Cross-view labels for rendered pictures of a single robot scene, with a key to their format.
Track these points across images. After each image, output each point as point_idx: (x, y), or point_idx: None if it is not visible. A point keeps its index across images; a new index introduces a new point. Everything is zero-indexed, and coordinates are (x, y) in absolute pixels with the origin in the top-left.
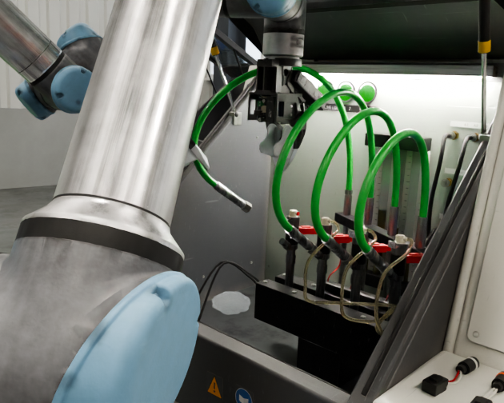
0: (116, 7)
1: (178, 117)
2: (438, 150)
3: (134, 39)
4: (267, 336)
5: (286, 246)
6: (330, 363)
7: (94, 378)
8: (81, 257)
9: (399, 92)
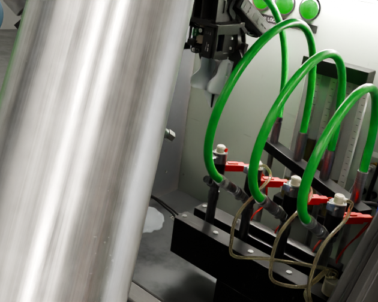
0: (26, 36)
1: (126, 242)
2: None
3: (57, 115)
4: (181, 262)
5: (210, 184)
6: None
7: None
8: None
9: (346, 14)
